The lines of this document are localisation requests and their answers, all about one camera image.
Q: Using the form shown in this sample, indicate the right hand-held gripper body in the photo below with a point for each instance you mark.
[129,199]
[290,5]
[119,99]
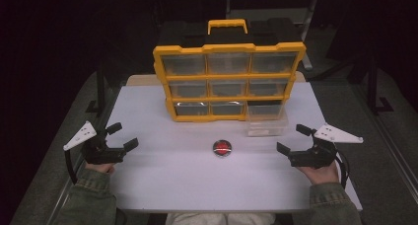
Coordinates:
[315,156]

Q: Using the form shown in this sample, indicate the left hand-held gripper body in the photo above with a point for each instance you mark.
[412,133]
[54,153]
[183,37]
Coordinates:
[98,154]

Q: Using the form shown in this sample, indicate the clear plastic drawer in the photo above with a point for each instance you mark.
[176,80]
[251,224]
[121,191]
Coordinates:
[266,121]

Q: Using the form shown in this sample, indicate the round red tin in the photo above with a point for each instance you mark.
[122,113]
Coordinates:
[222,148]

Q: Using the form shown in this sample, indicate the yellow black drawer organizer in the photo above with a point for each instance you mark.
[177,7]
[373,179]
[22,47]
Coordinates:
[184,74]

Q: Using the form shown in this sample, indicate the person's left hand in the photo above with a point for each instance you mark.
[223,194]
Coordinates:
[100,167]

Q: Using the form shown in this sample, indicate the person's right hand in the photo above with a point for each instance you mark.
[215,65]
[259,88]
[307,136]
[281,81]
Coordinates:
[320,175]

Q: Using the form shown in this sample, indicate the black metal stand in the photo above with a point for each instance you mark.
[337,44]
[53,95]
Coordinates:
[100,90]
[373,87]

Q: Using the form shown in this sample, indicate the person's legs light trousers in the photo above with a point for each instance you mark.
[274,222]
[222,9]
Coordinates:
[220,219]

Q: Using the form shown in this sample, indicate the group of clear organizer drawers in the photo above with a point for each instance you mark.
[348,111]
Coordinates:
[228,63]

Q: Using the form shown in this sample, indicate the aluminium rail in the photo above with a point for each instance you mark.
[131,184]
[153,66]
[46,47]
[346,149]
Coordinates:
[396,156]

